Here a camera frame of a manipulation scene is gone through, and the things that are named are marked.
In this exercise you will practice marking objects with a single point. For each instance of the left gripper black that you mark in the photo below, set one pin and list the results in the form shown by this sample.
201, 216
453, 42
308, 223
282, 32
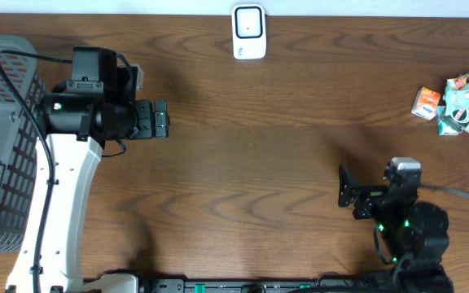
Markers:
146, 130

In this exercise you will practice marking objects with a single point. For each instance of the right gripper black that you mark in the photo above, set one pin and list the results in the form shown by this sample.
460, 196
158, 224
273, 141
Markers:
371, 194

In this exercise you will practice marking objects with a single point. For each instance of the small orange tissue pack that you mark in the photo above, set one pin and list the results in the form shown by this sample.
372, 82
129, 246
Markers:
426, 103

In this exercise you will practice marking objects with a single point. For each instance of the small teal tissue pack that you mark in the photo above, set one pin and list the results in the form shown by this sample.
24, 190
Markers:
444, 129

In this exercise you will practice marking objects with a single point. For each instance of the red white tape roll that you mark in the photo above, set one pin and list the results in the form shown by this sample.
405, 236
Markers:
458, 120

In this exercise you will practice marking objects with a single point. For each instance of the green Zappy wipes pack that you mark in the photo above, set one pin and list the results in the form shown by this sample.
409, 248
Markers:
457, 94

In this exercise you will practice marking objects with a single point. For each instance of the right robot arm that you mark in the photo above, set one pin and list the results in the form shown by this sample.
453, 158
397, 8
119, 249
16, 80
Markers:
411, 235

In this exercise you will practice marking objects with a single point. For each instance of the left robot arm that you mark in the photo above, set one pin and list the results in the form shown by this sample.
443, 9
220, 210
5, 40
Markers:
73, 122

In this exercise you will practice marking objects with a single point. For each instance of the white barcode scanner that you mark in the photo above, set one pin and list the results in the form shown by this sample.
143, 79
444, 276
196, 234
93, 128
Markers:
248, 31

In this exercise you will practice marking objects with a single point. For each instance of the grey plastic mesh basket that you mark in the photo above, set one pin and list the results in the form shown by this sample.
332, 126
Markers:
17, 139

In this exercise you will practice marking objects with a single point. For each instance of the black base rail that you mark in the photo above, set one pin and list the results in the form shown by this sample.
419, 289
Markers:
238, 286

